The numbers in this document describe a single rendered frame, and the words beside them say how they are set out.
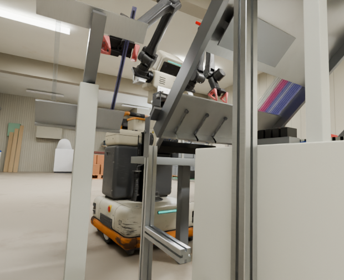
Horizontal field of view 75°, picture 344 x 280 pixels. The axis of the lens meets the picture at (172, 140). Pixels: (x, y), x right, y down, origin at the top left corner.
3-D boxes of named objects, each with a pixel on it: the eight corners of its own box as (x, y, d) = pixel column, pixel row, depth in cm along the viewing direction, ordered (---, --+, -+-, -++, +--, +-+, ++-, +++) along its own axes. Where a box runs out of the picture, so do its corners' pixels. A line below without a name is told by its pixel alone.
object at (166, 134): (160, 138, 96) (156, 127, 101) (262, 148, 129) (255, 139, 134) (161, 135, 95) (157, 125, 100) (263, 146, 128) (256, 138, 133)
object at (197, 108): (160, 131, 97) (157, 127, 99) (261, 143, 130) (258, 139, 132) (177, 95, 87) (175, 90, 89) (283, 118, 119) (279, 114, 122)
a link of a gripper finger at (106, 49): (126, 47, 80) (121, 38, 87) (105, 41, 77) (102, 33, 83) (121, 65, 84) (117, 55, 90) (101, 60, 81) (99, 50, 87)
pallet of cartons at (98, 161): (119, 179, 686) (120, 155, 694) (75, 179, 630) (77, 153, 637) (112, 177, 764) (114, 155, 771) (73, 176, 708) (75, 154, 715)
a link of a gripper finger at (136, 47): (144, 53, 84) (138, 43, 90) (125, 47, 80) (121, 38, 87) (138, 69, 87) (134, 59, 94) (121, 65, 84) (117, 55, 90)
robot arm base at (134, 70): (146, 73, 162) (131, 68, 155) (151, 63, 157) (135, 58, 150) (149, 80, 157) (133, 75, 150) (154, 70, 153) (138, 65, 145)
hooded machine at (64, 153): (71, 172, 939) (74, 140, 953) (72, 173, 887) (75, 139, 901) (53, 171, 909) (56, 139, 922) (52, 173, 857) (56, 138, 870)
